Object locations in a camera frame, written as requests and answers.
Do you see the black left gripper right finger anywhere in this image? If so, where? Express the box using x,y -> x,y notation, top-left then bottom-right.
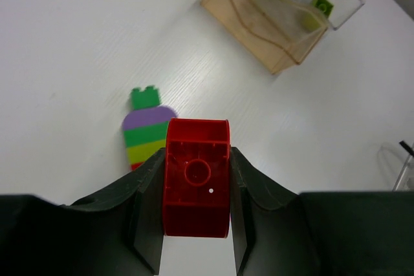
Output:
230,147 -> 413,275

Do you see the wooden tan bin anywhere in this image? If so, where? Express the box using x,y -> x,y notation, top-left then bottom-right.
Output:
201,0 -> 329,74

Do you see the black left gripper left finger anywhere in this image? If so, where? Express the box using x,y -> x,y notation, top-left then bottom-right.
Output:
1,149 -> 165,275

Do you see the red rounded lego brick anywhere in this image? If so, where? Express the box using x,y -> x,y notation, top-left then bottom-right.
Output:
162,118 -> 230,238

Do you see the multicolour lego tower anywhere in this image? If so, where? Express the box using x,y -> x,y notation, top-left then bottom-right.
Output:
122,85 -> 177,170

